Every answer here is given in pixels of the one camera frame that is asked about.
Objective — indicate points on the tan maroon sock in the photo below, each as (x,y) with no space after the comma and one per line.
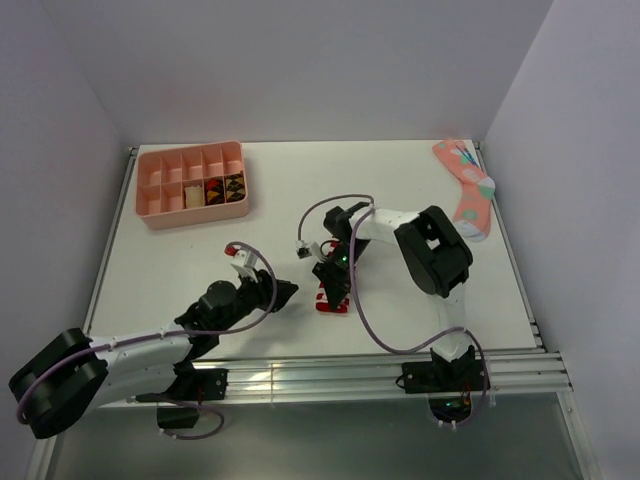
(194,197)

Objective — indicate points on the pink divided organizer tray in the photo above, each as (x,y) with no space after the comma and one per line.
(191,185)

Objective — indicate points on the aluminium rail frame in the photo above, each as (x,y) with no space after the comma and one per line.
(303,370)

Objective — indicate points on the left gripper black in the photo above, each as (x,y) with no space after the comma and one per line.
(264,287)

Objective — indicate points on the red argyle rolled sock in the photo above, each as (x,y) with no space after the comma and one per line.
(214,191)

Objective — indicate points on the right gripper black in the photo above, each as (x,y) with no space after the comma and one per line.
(337,284)

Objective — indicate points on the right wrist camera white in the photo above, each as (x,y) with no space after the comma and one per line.
(306,249)

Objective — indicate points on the pink patterned sock pair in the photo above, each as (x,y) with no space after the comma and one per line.
(472,217)

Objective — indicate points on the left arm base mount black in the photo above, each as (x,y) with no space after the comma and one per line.
(188,397)

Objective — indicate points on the brown argyle rolled sock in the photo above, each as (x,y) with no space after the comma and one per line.
(235,187)

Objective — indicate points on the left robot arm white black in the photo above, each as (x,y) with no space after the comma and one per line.
(75,373)

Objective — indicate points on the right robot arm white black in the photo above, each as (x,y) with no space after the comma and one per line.
(437,258)

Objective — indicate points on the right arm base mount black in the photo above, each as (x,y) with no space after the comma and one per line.
(449,385)

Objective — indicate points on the red white striped sock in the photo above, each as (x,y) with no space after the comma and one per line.
(342,305)

